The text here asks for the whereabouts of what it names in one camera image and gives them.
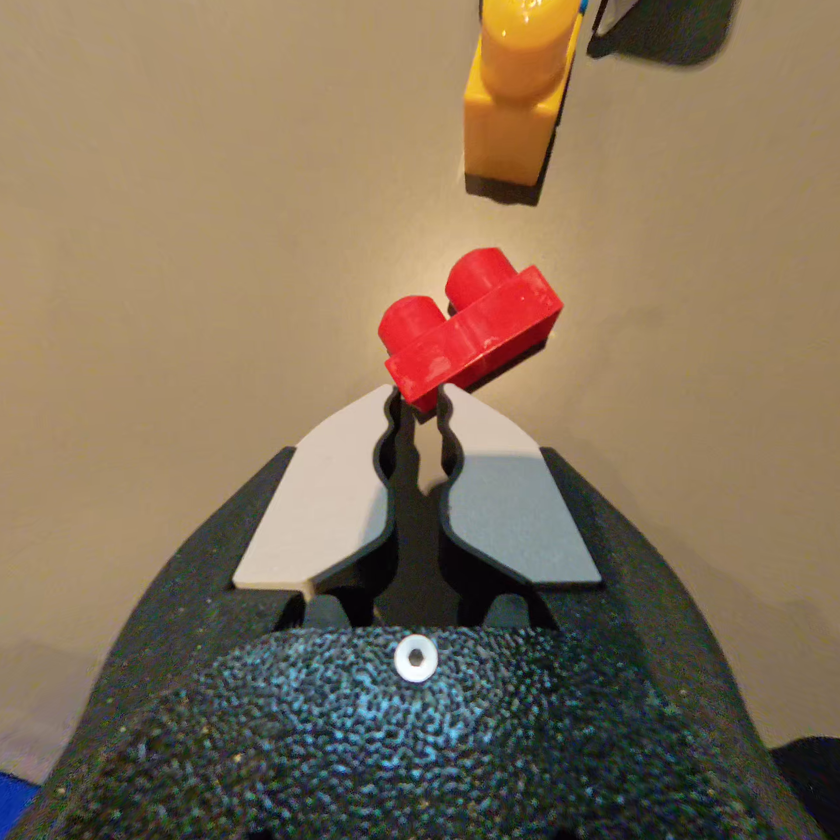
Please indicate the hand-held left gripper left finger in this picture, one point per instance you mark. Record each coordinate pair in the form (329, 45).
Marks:
(321, 499)

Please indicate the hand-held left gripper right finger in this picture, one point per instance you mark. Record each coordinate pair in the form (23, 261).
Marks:
(518, 512)

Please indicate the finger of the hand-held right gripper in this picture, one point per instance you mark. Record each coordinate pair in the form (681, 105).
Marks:
(613, 13)

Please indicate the yellow mega block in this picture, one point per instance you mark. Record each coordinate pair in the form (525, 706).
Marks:
(508, 124)

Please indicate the red mega block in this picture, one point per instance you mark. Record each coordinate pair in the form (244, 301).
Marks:
(459, 344)

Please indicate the dark cloth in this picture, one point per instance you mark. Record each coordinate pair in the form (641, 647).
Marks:
(814, 781)

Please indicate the blue object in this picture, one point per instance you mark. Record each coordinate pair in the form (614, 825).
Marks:
(14, 810)

